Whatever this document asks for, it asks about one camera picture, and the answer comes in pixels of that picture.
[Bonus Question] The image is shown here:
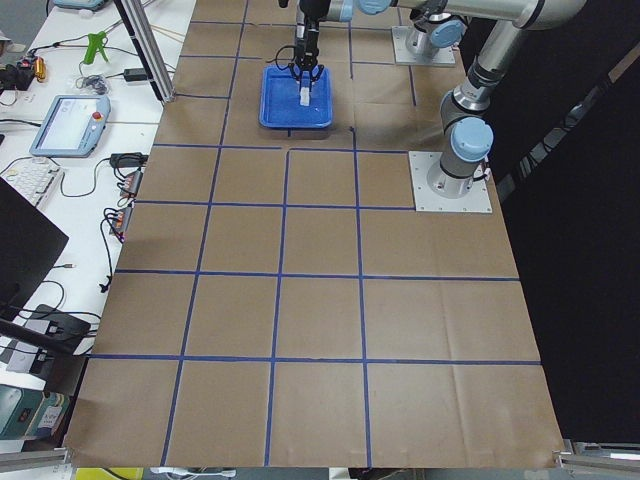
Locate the blue plastic tray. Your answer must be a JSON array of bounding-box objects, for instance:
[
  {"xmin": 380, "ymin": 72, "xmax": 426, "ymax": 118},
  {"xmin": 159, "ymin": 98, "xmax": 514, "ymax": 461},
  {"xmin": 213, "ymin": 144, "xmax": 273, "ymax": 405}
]
[{"xmin": 258, "ymin": 65, "xmax": 333, "ymax": 129}]

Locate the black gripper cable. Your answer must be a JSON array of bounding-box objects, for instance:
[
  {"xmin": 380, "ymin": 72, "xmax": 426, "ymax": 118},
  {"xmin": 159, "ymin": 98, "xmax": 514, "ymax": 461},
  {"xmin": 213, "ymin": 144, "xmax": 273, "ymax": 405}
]
[{"xmin": 272, "ymin": 43, "xmax": 297, "ymax": 69}]

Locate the robot teach pendant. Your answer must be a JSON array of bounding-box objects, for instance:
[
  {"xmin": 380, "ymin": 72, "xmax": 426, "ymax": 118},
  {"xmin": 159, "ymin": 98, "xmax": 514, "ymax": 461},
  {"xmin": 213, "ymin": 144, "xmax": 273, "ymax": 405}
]
[{"xmin": 29, "ymin": 95, "xmax": 111, "ymax": 158}]

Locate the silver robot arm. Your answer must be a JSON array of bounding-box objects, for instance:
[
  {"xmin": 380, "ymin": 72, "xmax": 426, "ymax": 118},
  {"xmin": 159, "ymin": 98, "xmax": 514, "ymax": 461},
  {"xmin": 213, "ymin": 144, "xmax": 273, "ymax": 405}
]
[
  {"xmin": 287, "ymin": 0, "xmax": 392, "ymax": 90},
  {"xmin": 382, "ymin": 0, "xmax": 586, "ymax": 135}
]

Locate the aluminium frame post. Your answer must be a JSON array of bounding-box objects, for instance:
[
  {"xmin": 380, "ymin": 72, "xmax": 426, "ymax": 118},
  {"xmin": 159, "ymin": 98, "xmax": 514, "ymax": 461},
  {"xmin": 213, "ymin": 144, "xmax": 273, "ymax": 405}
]
[{"xmin": 114, "ymin": 0, "xmax": 175, "ymax": 104}]

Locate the green clamp tool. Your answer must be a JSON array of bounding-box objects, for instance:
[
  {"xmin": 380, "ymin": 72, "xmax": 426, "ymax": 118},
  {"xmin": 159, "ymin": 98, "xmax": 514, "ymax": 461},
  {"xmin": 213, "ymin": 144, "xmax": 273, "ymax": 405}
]
[{"xmin": 82, "ymin": 30, "xmax": 109, "ymax": 65}]

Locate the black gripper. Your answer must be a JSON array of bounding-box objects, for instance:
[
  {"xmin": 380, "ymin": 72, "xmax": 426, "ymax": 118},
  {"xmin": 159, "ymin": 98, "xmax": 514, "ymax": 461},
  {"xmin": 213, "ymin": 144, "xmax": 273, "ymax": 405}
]
[{"xmin": 287, "ymin": 18, "xmax": 325, "ymax": 88}]

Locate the black power adapter near mat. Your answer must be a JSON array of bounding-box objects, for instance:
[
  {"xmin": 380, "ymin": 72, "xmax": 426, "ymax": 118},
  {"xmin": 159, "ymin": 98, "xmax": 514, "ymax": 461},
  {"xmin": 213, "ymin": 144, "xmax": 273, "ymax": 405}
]
[{"xmin": 109, "ymin": 152, "xmax": 148, "ymax": 169}]

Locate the black monitor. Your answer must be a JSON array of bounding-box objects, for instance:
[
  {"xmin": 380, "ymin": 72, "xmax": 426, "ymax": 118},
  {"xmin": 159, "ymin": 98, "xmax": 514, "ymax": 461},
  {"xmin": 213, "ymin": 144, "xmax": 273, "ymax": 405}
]
[{"xmin": 0, "ymin": 180, "xmax": 69, "ymax": 321}]

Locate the white keyboard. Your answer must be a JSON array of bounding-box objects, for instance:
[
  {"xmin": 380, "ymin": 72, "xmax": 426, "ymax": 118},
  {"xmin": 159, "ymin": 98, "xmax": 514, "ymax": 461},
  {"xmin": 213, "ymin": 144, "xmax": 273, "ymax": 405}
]
[{"xmin": 1, "ymin": 157, "xmax": 63, "ymax": 209}]

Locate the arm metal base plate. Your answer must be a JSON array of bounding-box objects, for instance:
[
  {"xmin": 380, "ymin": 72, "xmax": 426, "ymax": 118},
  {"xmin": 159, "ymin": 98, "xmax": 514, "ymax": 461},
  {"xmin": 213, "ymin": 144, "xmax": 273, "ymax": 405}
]
[
  {"xmin": 408, "ymin": 151, "xmax": 493, "ymax": 214},
  {"xmin": 391, "ymin": 25, "xmax": 459, "ymax": 67}
]

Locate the white block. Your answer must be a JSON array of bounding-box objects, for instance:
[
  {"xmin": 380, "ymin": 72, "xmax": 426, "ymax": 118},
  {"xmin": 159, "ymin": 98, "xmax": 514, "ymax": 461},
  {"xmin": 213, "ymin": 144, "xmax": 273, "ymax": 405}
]
[{"xmin": 299, "ymin": 87, "xmax": 310, "ymax": 107}]

